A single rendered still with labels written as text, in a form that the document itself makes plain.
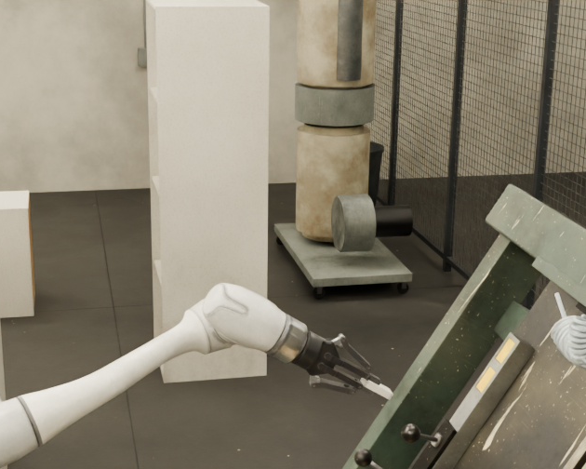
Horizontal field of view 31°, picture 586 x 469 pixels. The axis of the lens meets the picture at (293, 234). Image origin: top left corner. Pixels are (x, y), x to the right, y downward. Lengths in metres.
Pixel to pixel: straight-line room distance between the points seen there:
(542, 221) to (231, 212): 3.68
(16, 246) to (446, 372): 4.82
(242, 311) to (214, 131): 3.55
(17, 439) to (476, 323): 1.01
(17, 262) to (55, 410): 4.97
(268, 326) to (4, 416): 0.53
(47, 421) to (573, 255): 1.01
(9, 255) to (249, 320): 4.92
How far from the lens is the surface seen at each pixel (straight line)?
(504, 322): 2.35
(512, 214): 2.27
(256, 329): 2.10
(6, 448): 1.98
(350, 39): 7.43
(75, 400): 2.01
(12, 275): 6.97
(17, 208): 6.84
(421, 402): 2.39
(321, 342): 2.17
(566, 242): 2.06
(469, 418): 2.16
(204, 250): 5.74
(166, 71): 5.50
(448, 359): 2.37
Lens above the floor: 2.50
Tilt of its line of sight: 17 degrees down
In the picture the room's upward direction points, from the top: 1 degrees clockwise
